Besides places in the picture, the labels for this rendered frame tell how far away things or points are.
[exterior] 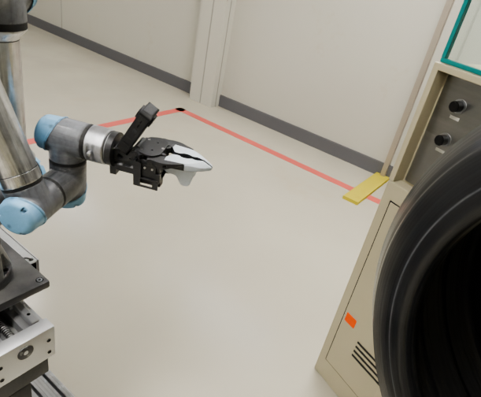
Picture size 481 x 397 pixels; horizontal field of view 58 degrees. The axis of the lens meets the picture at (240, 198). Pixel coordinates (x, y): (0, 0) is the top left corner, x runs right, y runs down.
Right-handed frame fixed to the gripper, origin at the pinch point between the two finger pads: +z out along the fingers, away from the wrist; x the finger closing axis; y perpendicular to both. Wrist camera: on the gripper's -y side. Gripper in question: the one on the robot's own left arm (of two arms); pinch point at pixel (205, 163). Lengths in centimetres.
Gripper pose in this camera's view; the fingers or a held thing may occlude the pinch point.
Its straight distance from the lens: 86.1
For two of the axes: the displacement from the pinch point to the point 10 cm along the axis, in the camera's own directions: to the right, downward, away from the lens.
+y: -1.5, 7.8, 6.0
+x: -2.2, 5.7, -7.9
